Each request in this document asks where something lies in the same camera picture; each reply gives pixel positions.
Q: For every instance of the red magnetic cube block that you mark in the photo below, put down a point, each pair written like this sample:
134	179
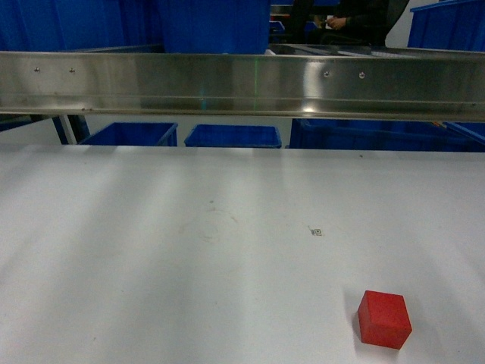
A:
383	320

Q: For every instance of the blue bin lower centre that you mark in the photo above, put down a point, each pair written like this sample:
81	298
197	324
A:
234	136

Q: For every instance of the blue bin lower right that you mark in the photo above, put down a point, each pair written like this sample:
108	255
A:
406	136

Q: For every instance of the small printed marker sticker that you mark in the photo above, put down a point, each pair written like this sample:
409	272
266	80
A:
316	232

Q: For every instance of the blue bin lower left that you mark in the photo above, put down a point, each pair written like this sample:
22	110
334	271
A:
134	134

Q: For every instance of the large blue bin upper centre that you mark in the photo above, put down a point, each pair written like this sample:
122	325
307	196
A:
215	27

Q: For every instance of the person in dark clothes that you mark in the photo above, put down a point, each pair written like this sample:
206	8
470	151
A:
351	23

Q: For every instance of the blue bin upper right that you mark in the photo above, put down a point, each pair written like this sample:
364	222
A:
448	25

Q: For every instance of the blue bin upper left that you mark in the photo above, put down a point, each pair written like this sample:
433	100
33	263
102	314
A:
50	26

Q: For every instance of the stainless steel shelf rail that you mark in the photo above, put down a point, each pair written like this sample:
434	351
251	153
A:
409	86

